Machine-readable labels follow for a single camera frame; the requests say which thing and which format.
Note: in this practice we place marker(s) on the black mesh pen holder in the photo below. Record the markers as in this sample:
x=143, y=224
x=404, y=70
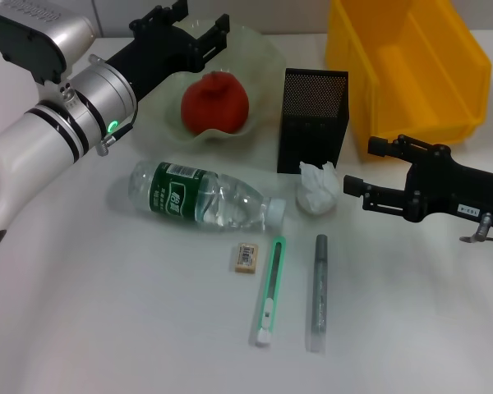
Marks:
x=312, y=135

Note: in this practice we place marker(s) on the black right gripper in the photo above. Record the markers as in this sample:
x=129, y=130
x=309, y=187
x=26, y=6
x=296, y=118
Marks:
x=443, y=184

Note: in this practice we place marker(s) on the orange knitted toy fruit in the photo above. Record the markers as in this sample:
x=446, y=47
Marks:
x=215, y=102

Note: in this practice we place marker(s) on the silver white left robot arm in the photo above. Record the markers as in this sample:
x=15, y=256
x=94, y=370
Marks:
x=37, y=135

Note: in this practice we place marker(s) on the grey marker pen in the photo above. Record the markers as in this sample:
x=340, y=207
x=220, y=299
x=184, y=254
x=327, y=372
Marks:
x=320, y=287

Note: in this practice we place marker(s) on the clear green-label water bottle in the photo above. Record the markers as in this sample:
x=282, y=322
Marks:
x=230, y=197

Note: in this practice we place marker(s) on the yellow plastic storage bin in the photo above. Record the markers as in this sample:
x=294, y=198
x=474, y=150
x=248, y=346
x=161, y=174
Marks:
x=419, y=82

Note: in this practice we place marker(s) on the beige eraser with barcode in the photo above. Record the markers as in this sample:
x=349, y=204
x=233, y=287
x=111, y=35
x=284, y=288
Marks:
x=245, y=257

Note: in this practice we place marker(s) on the green utility knife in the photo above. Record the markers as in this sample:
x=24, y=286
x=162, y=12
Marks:
x=271, y=279

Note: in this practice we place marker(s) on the green wavy glass fruit bowl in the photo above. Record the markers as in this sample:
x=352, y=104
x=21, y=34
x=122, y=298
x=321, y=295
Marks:
x=263, y=61

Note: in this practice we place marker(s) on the white paper ball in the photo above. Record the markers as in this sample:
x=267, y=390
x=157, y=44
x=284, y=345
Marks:
x=316, y=189

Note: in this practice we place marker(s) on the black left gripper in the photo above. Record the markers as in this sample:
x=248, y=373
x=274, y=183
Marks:
x=160, y=53

